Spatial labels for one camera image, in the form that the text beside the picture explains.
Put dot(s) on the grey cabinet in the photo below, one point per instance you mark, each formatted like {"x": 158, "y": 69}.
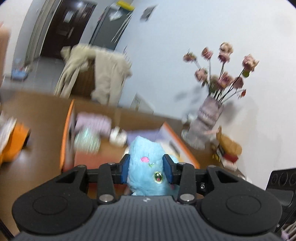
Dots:
{"x": 110, "y": 27}

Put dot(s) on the blue floor tray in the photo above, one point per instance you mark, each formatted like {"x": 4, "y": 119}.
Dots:
{"x": 18, "y": 74}

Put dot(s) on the orange small object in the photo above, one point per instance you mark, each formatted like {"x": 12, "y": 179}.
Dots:
{"x": 17, "y": 141}

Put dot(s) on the dark wooden chair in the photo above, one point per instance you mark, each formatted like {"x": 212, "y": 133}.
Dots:
{"x": 85, "y": 82}

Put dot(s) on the white flat panel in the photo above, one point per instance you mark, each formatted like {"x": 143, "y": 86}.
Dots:
{"x": 141, "y": 105}

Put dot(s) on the wall electrical panel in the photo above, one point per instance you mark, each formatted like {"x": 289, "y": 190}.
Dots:
{"x": 147, "y": 13}

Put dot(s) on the lilac fluffy slipper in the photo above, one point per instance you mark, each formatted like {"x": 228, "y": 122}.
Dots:
{"x": 97, "y": 123}

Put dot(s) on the pale green soft ball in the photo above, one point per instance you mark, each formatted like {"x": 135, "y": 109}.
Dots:
{"x": 87, "y": 141}

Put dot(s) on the dark entrance door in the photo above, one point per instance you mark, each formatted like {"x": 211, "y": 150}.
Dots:
{"x": 66, "y": 27}

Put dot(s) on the yellow box on cabinet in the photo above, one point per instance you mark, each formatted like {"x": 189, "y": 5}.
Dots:
{"x": 125, "y": 5}

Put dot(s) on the pink suitcase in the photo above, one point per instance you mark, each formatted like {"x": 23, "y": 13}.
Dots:
{"x": 4, "y": 41}

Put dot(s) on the purple fabric pouch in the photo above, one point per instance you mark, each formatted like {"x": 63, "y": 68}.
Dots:
{"x": 151, "y": 135}

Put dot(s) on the dried pink flower bouquet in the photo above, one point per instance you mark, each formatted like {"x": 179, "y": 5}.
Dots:
{"x": 223, "y": 86}

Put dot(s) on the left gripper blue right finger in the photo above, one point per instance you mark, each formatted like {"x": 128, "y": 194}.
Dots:
{"x": 191, "y": 181}

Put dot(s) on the red snack box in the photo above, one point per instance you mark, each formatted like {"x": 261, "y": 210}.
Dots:
{"x": 227, "y": 160}

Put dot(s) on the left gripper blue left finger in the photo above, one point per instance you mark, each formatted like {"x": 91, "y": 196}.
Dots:
{"x": 106, "y": 176}

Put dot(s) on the blue plush toy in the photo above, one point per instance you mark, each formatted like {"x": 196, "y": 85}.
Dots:
{"x": 146, "y": 175}

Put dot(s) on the white crumpled tissue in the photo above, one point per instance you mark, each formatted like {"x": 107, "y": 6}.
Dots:
{"x": 7, "y": 126}

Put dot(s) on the pink wrapped vase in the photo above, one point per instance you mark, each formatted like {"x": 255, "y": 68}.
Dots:
{"x": 199, "y": 130}

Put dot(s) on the beige coat on chair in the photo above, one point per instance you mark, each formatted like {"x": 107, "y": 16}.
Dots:
{"x": 111, "y": 69}

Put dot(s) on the red orange cardboard box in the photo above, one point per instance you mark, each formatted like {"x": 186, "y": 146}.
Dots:
{"x": 127, "y": 120}

